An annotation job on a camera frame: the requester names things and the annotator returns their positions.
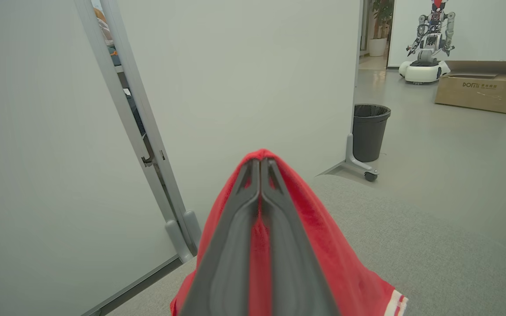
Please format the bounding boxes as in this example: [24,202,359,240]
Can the brown cardboard box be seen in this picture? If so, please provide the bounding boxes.
[434,61,506,115]

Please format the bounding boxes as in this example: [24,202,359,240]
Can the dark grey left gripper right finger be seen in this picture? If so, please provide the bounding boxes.
[261,159,339,316]

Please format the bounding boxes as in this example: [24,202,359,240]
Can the grey partition panel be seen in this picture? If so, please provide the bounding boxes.
[101,0,374,255]
[0,0,194,316]

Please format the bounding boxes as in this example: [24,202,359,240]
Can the red basketball jersey white trim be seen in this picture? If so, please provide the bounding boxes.
[170,148,408,316]

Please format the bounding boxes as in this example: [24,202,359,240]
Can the white grey background robot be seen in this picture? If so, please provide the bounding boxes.
[399,0,456,84]

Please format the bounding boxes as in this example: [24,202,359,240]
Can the black trash bin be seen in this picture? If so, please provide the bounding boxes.
[352,104,391,163]

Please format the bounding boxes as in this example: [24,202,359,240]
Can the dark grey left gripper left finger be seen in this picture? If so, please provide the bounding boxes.
[178,159,261,316]

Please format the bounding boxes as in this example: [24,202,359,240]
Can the green potted plant white pot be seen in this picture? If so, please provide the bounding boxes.
[369,0,394,57]

